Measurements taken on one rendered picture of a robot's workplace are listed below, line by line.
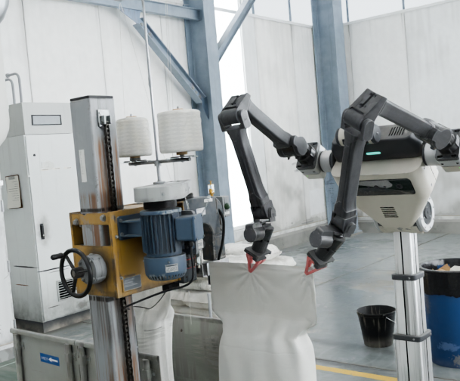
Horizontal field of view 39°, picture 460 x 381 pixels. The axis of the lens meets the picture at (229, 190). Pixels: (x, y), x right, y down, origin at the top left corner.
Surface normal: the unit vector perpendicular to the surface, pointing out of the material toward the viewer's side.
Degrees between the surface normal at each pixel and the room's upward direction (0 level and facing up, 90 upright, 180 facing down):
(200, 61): 90
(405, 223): 130
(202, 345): 90
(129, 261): 90
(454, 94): 90
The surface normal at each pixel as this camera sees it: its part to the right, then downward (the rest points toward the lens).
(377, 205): -0.43, 0.71
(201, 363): -0.63, 0.10
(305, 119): 0.77, -0.04
